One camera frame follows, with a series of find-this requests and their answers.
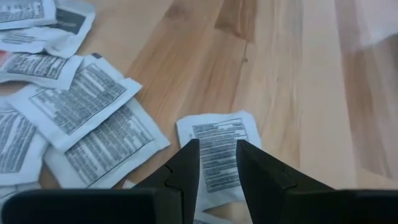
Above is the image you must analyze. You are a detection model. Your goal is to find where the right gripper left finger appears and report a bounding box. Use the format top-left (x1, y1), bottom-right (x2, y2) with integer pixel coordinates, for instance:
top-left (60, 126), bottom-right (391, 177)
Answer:
top-left (1, 139), bottom-right (201, 224)

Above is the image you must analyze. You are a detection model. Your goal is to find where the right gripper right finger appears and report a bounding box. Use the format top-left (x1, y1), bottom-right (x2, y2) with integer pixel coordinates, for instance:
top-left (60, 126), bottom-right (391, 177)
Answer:
top-left (236, 139), bottom-right (398, 224)

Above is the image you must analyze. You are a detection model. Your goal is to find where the square white printed packet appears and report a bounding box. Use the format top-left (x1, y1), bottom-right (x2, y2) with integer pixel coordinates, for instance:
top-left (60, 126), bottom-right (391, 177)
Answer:
top-left (0, 6), bottom-right (96, 59)
top-left (7, 55), bottom-right (143, 152)
top-left (176, 110), bottom-right (262, 212)
top-left (0, 99), bottom-right (49, 186)
top-left (43, 98), bottom-right (171, 190)
top-left (0, 0), bottom-right (57, 30)

